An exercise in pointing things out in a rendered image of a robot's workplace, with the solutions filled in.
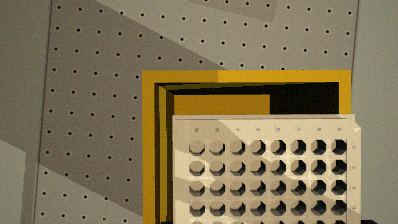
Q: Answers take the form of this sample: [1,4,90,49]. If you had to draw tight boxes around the yellow plastics bin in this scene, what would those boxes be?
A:
[142,70,351,224]

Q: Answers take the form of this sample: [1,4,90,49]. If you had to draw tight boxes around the beige well plate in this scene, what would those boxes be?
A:
[172,114,361,224]

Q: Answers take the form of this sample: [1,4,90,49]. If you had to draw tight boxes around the grey perforated base plate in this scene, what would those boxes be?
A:
[31,0,361,224]

